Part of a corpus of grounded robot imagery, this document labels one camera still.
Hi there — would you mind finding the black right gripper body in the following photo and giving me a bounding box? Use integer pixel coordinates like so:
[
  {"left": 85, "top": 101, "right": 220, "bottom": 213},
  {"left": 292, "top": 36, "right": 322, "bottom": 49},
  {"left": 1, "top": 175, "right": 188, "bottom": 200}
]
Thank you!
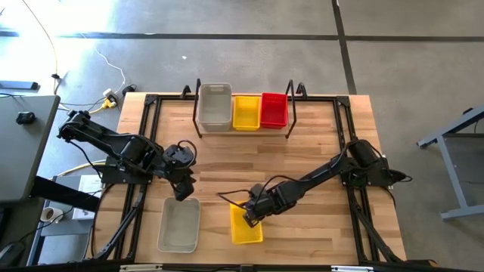
[{"left": 247, "top": 184, "right": 296, "bottom": 218}]

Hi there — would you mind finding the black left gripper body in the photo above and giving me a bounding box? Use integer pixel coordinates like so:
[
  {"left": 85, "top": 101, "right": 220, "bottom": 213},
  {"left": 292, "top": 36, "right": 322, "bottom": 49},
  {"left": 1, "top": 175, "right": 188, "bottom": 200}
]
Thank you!
[{"left": 163, "top": 144, "right": 196, "bottom": 186}]

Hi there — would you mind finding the yellow slotted plastic basket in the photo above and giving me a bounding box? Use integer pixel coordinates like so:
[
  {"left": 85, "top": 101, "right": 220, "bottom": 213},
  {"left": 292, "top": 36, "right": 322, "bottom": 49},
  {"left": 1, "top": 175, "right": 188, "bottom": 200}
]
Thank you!
[
  {"left": 231, "top": 95, "right": 262, "bottom": 131},
  {"left": 229, "top": 201, "right": 265, "bottom": 246}
]

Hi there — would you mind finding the white plastic storage bin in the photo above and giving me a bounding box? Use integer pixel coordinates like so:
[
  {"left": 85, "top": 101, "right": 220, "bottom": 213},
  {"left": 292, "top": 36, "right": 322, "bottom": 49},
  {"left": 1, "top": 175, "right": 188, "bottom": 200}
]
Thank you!
[
  {"left": 157, "top": 196, "right": 202, "bottom": 254},
  {"left": 196, "top": 82, "right": 233, "bottom": 133}
]

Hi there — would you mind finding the red slotted plastic basket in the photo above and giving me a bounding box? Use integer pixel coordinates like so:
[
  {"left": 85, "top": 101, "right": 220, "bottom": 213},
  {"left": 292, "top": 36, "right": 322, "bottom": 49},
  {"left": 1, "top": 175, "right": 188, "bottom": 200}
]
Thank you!
[{"left": 259, "top": 92, "right": 290, "bottom": 130}]

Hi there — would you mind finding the white paper box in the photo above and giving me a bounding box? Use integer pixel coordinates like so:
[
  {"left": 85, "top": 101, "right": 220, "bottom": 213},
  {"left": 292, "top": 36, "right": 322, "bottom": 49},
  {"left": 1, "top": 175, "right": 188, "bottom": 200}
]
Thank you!
[{"left": 70, "top": 174, "right": 104, "bottom": 221}]

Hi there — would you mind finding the black desk beam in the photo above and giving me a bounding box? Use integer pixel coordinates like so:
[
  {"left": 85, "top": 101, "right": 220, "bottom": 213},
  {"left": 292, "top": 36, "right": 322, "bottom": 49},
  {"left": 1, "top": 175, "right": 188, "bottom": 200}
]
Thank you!
[{"left": 29, "top": 175, "right": 101, "bottom": 212}]

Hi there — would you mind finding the grey desk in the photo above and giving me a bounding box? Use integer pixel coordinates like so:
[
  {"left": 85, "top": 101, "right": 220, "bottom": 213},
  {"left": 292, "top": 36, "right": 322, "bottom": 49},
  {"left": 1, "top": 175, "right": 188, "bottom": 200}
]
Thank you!
[{"left": 0, "top": 94, "right": 61, "bottom": 205}]

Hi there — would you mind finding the small black desk device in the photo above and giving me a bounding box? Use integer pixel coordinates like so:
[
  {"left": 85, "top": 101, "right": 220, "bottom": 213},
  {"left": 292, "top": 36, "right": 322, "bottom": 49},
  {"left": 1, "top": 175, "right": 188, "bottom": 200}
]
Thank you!
[{"left": 15, "top": 111, "right": 37, "bottom": 125}]

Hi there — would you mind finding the grey metal table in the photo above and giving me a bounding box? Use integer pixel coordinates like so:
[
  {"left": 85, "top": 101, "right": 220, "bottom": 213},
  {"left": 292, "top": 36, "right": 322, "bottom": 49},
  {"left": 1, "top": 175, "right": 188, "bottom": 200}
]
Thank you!
[{"left": 415, "top": 105, "right": 484, "bottom": 222}]

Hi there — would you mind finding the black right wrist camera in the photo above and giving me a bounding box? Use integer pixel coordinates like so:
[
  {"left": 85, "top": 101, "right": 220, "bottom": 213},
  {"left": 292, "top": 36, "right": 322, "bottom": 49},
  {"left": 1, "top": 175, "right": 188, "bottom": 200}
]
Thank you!
[{"left": 249, "top": 184, "right": 266, "bottom": 200}]

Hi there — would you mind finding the black aluminium table frame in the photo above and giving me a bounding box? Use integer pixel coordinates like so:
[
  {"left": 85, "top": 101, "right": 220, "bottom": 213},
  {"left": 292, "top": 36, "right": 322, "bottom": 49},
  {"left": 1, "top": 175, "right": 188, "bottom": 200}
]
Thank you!
[{"left": 85, "top": 82, "right": 439, "bottom": 265}]

